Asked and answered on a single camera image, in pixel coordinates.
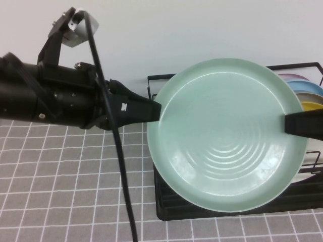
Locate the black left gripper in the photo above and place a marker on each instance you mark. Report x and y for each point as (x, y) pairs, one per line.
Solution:
(73, 100)

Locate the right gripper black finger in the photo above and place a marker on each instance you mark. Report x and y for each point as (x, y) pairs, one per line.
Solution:
(305, 123)

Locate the light green round plate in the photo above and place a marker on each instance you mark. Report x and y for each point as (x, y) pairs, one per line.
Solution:
(227, 126)

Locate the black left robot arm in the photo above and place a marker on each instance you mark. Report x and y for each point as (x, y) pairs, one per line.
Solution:
(15, 90)

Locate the yellow round plate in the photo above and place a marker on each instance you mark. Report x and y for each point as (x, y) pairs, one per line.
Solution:
(313, 106)

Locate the white round plate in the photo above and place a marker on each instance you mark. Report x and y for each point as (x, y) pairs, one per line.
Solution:
(315, 146)

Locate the beige grey round plate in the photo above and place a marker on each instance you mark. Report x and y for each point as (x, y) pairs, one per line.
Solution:
(310, 97)

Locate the blue round plate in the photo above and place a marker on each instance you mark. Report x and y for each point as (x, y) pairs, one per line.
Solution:
(308, 87)

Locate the pink round plate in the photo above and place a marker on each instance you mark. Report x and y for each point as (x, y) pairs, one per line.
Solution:
(292, 76)

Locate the grey white checked tablecloth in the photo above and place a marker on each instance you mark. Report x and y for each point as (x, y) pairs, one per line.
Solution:
(63, 176)

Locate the black plastic drip tray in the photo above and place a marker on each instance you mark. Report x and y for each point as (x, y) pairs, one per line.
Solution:
(171, 201)

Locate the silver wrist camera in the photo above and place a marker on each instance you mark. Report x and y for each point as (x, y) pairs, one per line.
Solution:
(80, 30)

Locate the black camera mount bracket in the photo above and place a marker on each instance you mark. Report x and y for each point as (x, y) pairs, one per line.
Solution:
(51, 45)

